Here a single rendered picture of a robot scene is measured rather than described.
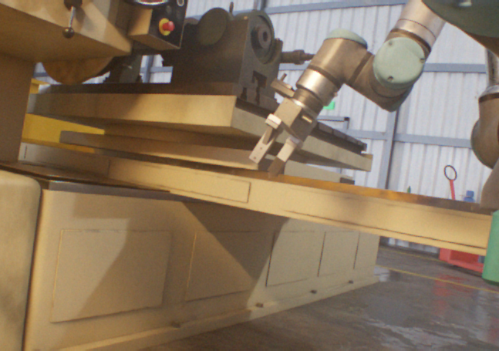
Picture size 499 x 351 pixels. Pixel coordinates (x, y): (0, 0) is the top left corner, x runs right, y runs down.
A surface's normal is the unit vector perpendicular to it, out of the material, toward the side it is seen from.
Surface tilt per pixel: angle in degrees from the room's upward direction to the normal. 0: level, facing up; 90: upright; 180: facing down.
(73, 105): 90
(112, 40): 90
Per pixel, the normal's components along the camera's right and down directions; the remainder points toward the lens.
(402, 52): -0.17, 0.05
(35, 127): 0.81, 0.13
